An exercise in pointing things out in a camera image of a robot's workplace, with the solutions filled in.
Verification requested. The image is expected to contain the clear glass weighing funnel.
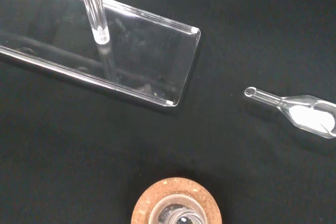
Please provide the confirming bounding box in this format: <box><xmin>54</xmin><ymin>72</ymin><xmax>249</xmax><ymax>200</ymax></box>
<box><xmin>244</xmin><ymin>86</ymin><xmax>336</xmax><ymax>139</ymax></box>

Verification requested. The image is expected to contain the black table cloth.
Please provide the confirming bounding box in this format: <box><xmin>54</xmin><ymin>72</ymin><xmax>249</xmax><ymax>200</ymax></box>
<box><xmin>0</xmin><ymin>0</ymin><xmax>336</xmax><ymax>224</ymax></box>

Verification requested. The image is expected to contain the clear acrylic funnel stand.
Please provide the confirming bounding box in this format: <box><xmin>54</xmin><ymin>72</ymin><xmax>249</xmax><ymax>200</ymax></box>
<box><xmin>0</xmin><ymin>0</ymin><xmax>228</xmax><ymax>108</ymax></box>

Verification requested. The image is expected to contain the small round-bottom glass flask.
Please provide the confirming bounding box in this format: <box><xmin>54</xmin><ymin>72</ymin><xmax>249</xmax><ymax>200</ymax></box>
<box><xmin>151</xmin><ymin>194</ymin><xmax>208</xmax><ymax>224</ymax></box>

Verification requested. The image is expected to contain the cork ring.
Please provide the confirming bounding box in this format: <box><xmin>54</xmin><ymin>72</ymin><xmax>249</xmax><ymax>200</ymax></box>
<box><xmin>130</xmin><ymin>177</ymin><xmax>223</xmax><ymax>224</ymax></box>

